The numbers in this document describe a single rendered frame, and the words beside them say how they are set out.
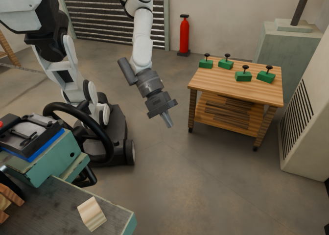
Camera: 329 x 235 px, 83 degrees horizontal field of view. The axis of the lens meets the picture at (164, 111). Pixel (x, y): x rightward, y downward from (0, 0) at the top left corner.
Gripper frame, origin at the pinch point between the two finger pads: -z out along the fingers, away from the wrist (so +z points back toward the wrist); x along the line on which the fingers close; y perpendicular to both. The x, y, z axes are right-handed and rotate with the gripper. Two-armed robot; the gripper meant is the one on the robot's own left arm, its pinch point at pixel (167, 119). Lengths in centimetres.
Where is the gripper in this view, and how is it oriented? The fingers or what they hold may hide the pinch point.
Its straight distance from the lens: 67.6
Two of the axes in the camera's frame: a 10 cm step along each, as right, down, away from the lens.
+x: -7.9, 4.1, 4.5
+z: -4.6, -8.9, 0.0
